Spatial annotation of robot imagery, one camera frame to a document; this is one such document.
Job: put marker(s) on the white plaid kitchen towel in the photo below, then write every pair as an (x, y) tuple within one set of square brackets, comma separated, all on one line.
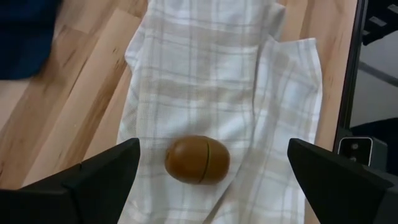
[(202, 77)]

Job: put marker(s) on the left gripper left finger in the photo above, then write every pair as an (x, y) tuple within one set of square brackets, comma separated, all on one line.
[(77, 196)]

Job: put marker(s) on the brown toy kiwi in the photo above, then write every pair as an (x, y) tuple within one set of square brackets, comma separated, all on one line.
[(197, 160)]

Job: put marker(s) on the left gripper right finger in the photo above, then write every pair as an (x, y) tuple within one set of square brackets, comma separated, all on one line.
[(335, 193)]

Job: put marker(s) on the navy blue cloth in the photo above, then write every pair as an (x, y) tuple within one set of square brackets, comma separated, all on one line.
[(25, 37)]

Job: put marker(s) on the silver table-level camera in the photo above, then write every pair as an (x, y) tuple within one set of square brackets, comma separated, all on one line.
[(354, 151)]

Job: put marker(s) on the black aluminium table frame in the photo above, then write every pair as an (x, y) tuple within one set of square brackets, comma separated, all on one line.
[(351, 77)]

